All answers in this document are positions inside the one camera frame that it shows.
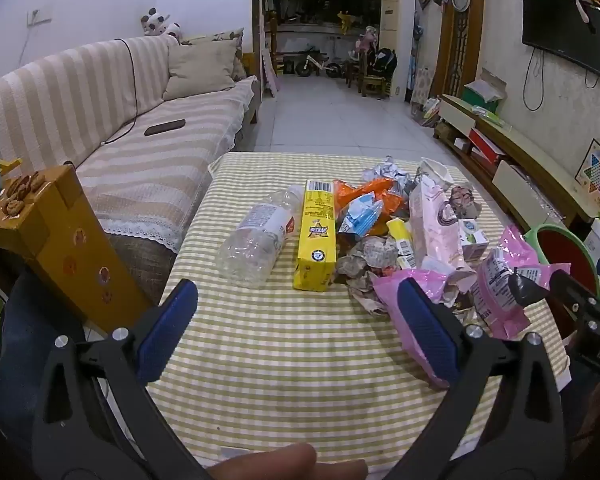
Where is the striped sofa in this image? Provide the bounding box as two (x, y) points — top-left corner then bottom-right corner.
(0, 34), (260, 311)

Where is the blue white packet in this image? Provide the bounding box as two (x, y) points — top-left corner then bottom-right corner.
(337, 194), (385, 237)

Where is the beige cushion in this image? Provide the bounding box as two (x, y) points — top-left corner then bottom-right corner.
(162, 37), (241, 102)

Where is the black wall television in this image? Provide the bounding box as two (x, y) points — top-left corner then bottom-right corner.
(522, 0), (600, 79)

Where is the white paper cup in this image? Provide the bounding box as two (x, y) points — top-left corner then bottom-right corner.
(414, 157), (456, 193)

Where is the white balance bike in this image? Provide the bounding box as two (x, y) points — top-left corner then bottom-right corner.
(296, 45), (343, 79)

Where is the green box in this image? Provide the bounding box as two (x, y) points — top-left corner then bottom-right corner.
(462, 67), (508, 116)

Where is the white green milk carton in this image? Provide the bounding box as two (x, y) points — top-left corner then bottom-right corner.
(457, 217), (491, 263)

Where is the wooden television cabinet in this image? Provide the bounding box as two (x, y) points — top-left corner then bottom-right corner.
(434, 94), (596, 233)

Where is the spotted plush toy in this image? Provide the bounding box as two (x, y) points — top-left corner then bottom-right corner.
(140, 8), (183, 43)

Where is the yellow carton box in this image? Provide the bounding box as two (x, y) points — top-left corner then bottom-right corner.
(292, 180), (338, 292)

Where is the orange snack bag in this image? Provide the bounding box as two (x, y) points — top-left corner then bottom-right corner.
(332, 179), (411, 238)

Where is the red folder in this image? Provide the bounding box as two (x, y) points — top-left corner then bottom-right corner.
(467, 127), (506, 166)

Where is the black phone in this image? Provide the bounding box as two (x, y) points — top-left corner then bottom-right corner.
(144, 119), (187, 137)

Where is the star checkers board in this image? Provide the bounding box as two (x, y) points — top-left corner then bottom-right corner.
(574, 138), (600, 211)

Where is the pink white foam mat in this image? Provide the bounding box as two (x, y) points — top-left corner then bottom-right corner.
(262, 50), (281, 93)

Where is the white standing air conditioner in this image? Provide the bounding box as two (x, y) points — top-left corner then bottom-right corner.
(380, 0), (417, 96)

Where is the clear plastic bottle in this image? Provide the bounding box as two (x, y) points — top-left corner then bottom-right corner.
(216, 185), (306, 290)

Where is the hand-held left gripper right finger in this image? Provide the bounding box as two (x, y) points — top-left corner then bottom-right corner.
(380, 276), (565, 480)

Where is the checked tablecloth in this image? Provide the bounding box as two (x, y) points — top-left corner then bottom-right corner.
(145, 151), (571, 473)

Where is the pink milk carton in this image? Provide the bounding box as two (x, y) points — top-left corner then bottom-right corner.
(409, 175), (473, 276)

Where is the person's left hand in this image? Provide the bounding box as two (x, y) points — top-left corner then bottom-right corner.
(207, 442), (368, 480)

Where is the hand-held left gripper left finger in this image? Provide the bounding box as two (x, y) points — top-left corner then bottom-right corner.
(31, 278), (211, 480)

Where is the wooden chair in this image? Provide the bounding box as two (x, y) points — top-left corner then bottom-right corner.
(347, 55), (386, 97)

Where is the yellow cardboard box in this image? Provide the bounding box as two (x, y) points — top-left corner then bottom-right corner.
(0, 164), (153, 333)

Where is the green-rimmed red bin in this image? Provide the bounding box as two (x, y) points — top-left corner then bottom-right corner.
(524, 224), (600, 306)

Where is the small yellow white packet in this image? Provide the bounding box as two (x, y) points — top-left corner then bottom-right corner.
(386, 217), (416, 271)

